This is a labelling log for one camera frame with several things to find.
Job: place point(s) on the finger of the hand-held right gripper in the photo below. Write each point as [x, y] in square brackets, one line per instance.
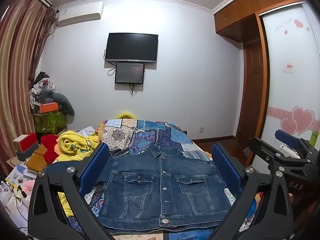
[287, 138]
[262, 147]

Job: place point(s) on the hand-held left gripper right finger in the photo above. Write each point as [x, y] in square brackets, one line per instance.
[225, 165]

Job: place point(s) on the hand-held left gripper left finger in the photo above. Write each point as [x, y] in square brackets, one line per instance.
[96, 165]

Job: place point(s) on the blue denim jacket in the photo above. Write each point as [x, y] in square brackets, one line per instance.
[162, 185]

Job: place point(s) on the person's right forearm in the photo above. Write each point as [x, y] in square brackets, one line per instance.
[310, 211]

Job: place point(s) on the pile of clothes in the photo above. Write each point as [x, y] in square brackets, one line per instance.
[41, 90]

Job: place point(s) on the white plastic item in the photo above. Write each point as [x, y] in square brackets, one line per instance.
[287, 151]

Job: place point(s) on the green bottle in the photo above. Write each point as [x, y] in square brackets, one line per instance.
[313, 137]

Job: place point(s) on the yellow cartoon blanket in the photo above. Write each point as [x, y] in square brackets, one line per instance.
[75, 145]

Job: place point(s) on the red plush toy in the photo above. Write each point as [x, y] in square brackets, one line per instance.
[50, 150]

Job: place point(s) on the yellow plush item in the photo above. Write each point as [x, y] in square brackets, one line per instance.
[126, 115]

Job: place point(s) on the white sliding door with hearts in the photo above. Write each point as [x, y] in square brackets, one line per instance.
[287, 80]

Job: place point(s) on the blue patchwork blanket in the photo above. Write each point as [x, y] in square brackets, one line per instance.
[150, 135]

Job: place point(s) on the brown wooden door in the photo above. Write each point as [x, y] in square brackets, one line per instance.
[252, 85]

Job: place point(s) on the green patterned cloth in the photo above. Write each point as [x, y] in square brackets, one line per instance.
[48, 122]

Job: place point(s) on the white label sticker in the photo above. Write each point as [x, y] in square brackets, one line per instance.
[289, 67]

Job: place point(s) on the red box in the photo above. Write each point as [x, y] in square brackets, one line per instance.
[28, 141]

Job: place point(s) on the grey box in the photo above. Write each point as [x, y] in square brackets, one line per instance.
[25, 155]

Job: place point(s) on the orange box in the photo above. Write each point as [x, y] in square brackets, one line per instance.
[48, 107]

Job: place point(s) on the pile of papers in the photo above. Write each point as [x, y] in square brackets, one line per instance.
[17, 177]

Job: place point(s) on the striped brown curtain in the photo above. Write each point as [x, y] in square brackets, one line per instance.
[17, 67]

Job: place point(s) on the wooden wardrobe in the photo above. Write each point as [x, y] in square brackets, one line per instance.
[240, 17]

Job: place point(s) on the white air conditioner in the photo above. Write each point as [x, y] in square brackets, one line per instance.
[80, 13]

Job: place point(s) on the small black wall monitor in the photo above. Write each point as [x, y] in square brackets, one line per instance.
[129, 73]

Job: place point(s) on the black wall television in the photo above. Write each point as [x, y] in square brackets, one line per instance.
[131, 47]

